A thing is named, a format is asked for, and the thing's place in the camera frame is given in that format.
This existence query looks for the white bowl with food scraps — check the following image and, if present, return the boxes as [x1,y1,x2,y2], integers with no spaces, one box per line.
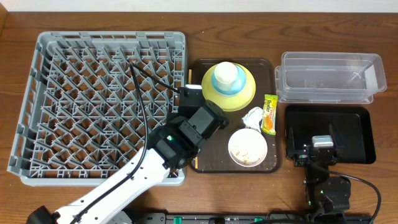
[228,128,268,167]

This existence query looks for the clear plastic bin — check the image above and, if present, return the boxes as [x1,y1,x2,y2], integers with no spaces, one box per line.
[275,52,387,104]

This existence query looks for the crumpled white tissue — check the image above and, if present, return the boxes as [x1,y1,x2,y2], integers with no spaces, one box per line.
[242,106,263,133]

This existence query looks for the yellow snack wrapper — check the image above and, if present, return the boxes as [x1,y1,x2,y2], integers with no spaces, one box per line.
[262,95,278,136]

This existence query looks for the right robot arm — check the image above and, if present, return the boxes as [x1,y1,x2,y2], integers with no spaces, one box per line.
[285,126,351,222]

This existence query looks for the yellow plate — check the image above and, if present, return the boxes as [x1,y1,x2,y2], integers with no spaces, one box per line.
[201,63,256,111]

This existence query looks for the white plastic cup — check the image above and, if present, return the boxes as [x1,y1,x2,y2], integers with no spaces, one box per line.
[214,62,238,91]

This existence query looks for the grey plastic dishwasher rack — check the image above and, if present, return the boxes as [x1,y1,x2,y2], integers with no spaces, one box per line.
[7,31,188,187]

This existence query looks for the light blue bowl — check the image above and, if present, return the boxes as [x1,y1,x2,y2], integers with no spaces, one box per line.
[211,64,246,96]

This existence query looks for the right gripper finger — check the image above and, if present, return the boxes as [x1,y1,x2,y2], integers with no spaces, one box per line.
[328,124,338,148]
[286,127,295,150]

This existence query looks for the black plastic tray bin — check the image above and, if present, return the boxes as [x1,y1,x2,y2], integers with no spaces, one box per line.
[285,105,376,164]

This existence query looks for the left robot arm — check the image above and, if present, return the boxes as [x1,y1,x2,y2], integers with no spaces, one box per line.
[26,85,229,224]

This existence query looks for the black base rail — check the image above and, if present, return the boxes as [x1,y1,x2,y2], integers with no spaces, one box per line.
[111,211,371,224]

